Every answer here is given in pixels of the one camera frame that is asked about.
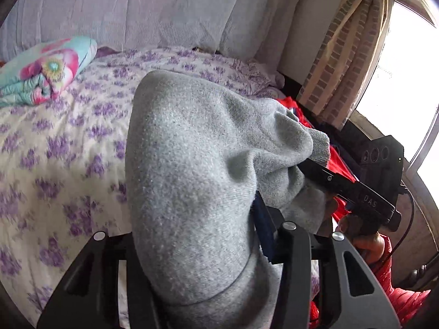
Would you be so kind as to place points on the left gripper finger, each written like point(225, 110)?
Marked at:
point(284, 242)

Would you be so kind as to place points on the grey sweatpants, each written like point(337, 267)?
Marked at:
point(197, 154)

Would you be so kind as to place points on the person's right hand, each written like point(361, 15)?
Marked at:
point(370, 247)

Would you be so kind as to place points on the red garment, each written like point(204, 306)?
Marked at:
point(335, 163)

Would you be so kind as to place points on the brick pattern curtain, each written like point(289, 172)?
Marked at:
point(335, 81)

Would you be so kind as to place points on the white lace headboard cover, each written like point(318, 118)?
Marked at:
point(242, 29)

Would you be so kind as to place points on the purple floral bed sheet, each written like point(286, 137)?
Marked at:
point(63, 168)

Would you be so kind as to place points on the folded floral pink teal quilt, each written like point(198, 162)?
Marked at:
point(41, 73)

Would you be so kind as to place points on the window with white frame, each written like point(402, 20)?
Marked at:
point(401, 97)

